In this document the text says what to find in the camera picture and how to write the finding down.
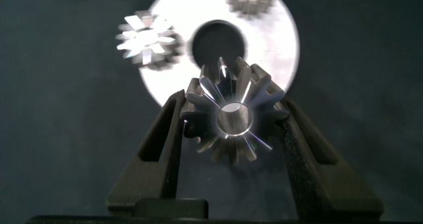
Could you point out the round white pin plate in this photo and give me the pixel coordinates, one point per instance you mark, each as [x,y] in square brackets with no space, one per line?
[264,52]

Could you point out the small steel gear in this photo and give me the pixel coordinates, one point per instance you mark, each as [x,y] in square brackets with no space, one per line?
[162,48]
[251,4]

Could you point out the large steel gear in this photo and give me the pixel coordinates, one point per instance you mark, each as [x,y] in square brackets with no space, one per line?
[201,115]

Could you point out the dark table mat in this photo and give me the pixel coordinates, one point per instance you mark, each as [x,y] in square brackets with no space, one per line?
[49,85]

